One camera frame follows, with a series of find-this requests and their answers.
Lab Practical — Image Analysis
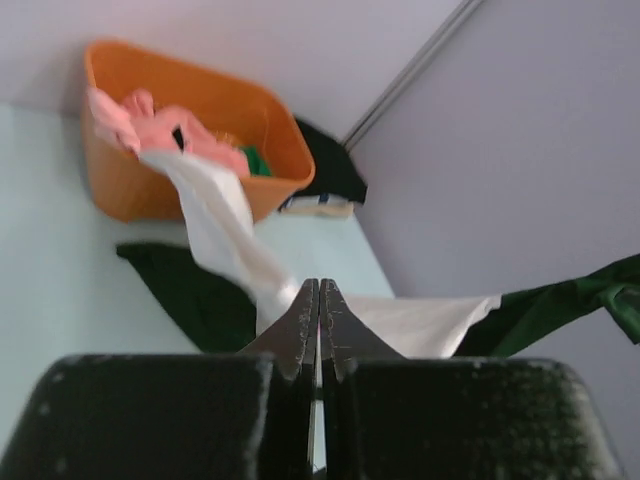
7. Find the folded black t-shirt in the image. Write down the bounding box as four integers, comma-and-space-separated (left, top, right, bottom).
293, 117, 368, 204

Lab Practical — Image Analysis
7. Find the cream and green t-shirt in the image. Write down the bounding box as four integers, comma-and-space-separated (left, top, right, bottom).
116, 148, 639, 358

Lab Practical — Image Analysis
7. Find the green garment in basket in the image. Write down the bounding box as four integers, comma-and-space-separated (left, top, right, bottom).
240, 146, 272, 177

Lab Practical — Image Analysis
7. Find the pink t-shirt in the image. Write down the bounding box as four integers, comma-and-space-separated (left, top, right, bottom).
87, 87, 250, 177

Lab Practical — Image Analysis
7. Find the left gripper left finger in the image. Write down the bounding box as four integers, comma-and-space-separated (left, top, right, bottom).
1, 280, 319, 479

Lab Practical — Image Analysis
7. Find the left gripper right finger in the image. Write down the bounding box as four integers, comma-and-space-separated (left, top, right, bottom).
319, 279, 625, 479

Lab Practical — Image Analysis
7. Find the orange plastic basket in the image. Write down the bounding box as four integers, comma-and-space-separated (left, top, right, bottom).
82, 40, 316, 222

